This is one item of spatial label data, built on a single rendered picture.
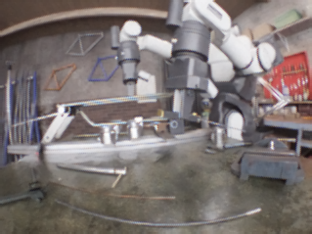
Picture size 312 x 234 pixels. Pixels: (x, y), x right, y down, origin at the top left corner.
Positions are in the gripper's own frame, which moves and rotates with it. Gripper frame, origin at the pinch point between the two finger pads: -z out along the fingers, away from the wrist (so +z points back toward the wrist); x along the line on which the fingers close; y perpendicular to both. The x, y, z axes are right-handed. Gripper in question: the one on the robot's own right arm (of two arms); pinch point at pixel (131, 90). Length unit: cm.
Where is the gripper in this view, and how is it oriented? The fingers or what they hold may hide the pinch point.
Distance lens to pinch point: 53.4
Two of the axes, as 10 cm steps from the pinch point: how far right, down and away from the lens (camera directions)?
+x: -1.6, -0.5, 9.9
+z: -1.0, -9.9, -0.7
